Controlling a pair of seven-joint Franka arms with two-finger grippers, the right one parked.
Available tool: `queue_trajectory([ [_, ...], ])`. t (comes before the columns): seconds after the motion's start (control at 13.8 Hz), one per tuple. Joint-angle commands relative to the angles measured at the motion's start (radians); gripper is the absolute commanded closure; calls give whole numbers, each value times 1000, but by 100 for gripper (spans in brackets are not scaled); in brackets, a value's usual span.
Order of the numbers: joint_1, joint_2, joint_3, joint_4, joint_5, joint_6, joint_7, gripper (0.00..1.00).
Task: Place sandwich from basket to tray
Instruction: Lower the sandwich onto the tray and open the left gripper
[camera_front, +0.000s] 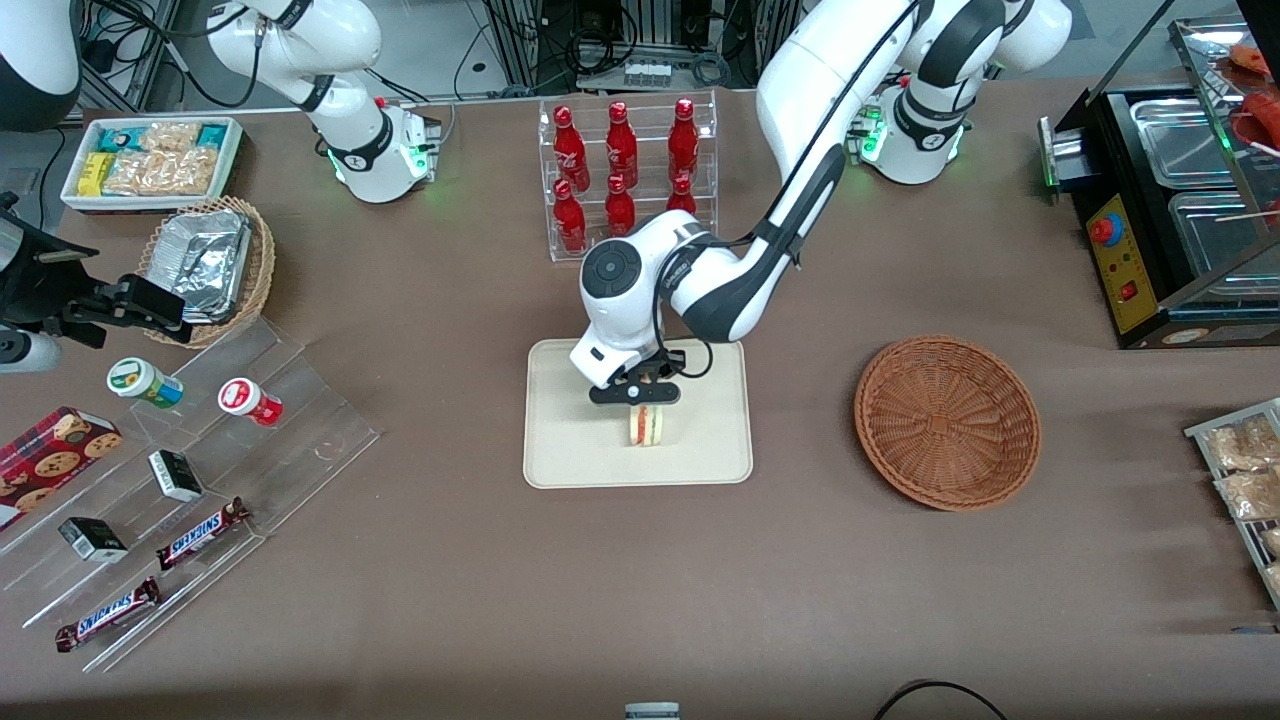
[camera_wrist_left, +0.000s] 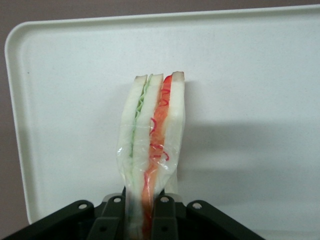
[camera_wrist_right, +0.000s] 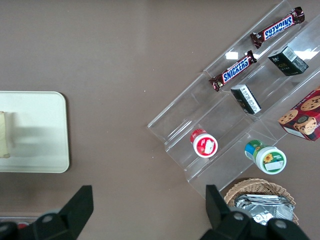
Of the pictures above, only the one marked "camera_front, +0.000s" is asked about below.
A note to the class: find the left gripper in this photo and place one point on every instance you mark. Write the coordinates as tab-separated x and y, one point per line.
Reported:
671	362

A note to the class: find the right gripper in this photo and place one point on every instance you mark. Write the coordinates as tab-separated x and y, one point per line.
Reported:
42	293

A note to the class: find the plastic sandwich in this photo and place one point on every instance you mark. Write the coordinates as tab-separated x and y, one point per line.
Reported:
648	425

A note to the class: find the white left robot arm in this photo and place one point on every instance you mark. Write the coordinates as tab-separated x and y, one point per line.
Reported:
800	80

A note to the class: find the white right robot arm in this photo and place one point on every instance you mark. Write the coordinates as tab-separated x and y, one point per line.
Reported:
340	40

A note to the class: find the cream rectangular serving tray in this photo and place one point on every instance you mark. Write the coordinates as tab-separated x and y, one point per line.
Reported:
570	440

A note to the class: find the light wicker basket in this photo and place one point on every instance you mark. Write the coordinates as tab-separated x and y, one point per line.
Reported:
262	270

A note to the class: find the round brown wicker basket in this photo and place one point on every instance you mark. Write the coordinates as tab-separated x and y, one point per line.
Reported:
945	425

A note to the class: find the tray of packaged snacks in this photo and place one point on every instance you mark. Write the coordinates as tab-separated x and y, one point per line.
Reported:
1200	432

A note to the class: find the green lidded cup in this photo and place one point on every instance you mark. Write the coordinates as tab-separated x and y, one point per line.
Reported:
140	380

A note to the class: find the stack of foil containers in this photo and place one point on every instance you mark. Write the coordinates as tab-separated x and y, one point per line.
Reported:
205	260

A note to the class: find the red lidded cup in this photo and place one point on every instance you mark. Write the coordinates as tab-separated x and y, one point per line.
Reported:
245	400

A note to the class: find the clear bag of crackers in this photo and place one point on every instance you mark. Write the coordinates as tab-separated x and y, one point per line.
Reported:
160	172

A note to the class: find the white snack bin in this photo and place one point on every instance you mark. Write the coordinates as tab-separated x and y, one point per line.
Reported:
70	195

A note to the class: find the yellow snack pack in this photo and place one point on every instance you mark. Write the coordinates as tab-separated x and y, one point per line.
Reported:
96	174

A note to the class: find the small black carton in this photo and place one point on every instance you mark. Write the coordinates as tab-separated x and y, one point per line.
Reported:
92	540
175	475

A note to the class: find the teal snack pack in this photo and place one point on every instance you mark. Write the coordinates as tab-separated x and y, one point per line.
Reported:
120	138

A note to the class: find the red plaid cookie box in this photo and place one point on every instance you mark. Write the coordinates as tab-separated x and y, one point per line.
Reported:
50	460

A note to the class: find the red cola bottle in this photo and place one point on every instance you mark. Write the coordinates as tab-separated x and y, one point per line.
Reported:
682	195
683	145
620	208
570	150
621	145
570	220

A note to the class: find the clear acrylic stepped display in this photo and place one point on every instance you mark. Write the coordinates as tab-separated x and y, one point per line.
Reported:
300	440

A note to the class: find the Snickers chocolate bar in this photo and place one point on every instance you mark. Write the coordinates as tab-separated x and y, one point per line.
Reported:
200	535
108	615

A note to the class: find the clear acrylic bottle rack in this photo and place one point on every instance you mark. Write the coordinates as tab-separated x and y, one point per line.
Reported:
650	110

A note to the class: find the small grey object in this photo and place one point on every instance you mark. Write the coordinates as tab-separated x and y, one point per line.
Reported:
652	711

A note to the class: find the white power strip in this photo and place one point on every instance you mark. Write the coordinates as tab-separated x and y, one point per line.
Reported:
647	73

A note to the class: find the black food warmer display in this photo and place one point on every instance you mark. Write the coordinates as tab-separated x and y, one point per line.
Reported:
1120	260

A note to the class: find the steel warmer pan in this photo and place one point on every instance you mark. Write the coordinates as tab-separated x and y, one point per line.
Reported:
1180	140
1215	235

